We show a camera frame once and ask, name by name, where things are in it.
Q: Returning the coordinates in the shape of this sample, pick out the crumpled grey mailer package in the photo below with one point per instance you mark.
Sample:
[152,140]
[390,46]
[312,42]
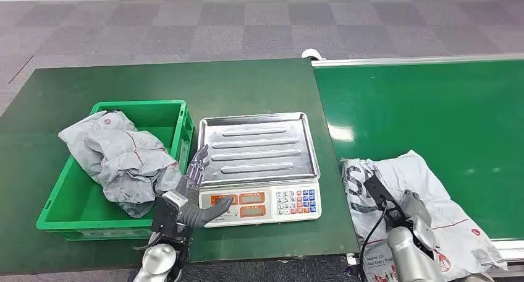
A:
[118,157]

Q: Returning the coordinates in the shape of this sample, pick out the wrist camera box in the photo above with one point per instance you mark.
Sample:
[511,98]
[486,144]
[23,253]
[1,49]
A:
[424,233]
[165,214]

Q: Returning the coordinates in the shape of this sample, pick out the black right wrist bracket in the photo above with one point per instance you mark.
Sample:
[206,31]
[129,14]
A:
[380,190]

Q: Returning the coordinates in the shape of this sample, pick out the green conveyor belt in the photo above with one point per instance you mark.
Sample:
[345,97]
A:
[409,108]

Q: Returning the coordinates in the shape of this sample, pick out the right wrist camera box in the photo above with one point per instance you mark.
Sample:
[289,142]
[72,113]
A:
[424,233]

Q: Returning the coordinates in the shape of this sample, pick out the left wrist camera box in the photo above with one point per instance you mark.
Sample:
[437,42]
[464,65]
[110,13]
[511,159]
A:
[165,214]

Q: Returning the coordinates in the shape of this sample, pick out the white printed mailer package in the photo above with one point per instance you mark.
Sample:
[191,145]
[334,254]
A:
[450,214]

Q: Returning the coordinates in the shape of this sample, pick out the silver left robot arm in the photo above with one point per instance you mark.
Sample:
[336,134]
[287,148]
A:
[157,259]

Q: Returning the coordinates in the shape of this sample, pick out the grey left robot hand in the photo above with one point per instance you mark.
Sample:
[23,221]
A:
[192,212]

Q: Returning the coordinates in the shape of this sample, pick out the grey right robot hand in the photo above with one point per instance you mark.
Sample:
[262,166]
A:
[414,206]

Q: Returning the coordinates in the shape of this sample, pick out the white scale with steel tray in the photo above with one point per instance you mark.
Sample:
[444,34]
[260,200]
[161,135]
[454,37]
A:
[258,149]

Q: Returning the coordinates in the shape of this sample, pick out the green plastic crate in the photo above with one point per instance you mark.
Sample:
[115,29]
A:
[82,216]

